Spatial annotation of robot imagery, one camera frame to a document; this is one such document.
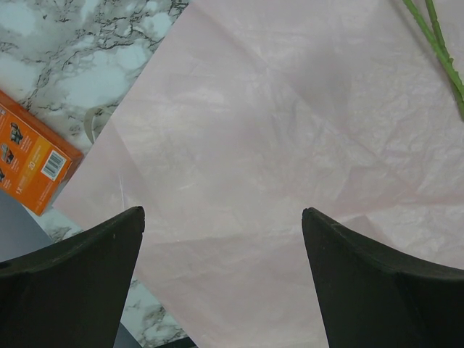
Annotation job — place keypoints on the cream ribbon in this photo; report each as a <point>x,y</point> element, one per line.
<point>94,121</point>

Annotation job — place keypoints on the pink flower bouquet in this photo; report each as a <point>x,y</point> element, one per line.
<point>435,38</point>

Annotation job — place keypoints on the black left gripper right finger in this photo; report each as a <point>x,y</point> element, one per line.
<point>371,295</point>

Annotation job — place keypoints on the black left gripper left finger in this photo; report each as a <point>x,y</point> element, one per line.
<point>72,293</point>

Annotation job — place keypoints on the pink wrapping paper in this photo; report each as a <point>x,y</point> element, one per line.
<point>248,113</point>

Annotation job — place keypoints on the orange cardboard box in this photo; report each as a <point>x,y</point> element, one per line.
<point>35,161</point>

